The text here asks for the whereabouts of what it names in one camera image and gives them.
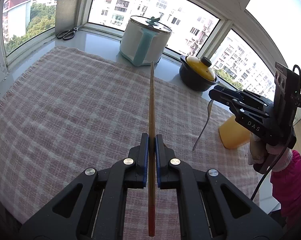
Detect metal fork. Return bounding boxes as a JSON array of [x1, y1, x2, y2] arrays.
[[192, 99, 214, 152]]

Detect pink checkered cloth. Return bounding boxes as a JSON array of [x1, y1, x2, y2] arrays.
[[0, 45, 261, 240]]

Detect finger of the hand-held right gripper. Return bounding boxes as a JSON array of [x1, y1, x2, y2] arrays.
[[209, 85, 274, 108], [226, 99, 269, 121]]

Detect yellow plastic container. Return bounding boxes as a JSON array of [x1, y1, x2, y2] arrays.
[[218, 115, 252, 150]]

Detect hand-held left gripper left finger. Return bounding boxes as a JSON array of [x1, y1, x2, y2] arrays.
[[19, 133, 149, 240]]

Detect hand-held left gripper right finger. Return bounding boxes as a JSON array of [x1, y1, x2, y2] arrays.
[[155, 134, 283, 240]]

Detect black-handled scissors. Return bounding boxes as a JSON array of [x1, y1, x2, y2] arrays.
[[56, 27, 79, 41]]

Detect black clay pot yellow lid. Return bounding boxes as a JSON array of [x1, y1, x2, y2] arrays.
[[179, 54, 220, 92]]

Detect apartment buildings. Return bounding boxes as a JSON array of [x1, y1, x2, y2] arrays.
[[2, 0, 277, 98]]

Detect green trees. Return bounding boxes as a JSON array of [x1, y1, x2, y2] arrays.
[[4, 2, 243, 90]]

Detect white pot with glass lid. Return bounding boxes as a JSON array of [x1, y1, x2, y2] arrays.
[[119, 15, 173, 67]]

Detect person's right hand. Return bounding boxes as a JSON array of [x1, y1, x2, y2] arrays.
[[248, 134, 295, 173]]

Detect red-tipped wooden chopstick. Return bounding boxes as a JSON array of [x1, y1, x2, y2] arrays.
[[147, 61, 156, 237]]

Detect beige cutting board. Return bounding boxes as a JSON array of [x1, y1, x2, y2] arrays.
[[55, 0, 81, 37]]

